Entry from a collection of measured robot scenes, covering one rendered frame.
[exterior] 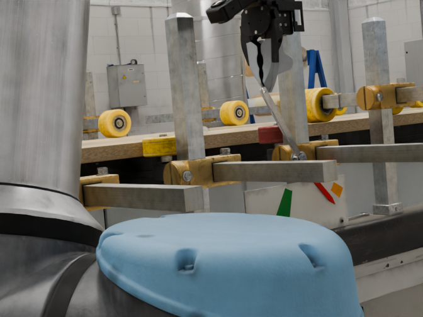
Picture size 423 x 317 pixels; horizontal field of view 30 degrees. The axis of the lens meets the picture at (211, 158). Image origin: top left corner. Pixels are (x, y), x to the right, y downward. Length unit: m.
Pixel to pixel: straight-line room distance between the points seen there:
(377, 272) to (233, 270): 1.31
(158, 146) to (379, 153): 0.39
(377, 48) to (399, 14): 10.32
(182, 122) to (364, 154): 0.33
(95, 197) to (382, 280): 0.75
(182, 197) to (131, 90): 8.65
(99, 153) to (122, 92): 8.12
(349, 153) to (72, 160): 0.95
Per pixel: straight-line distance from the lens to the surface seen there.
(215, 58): 5.35
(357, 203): 1.93
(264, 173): 1.24
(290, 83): 1.48
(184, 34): 1.33
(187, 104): 1.32
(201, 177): 1.32
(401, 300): 2.14
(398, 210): 1.69
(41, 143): 0.53
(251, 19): 1.36
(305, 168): 1.17
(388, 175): 1.67
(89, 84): 2.48
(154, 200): 1.04
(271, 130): 1.56
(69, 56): 0.57
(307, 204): 1.49
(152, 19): 10.23
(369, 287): 1.68
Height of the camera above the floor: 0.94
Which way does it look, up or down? 3 degrees down
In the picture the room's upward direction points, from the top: 5 degrees counter-clockwise
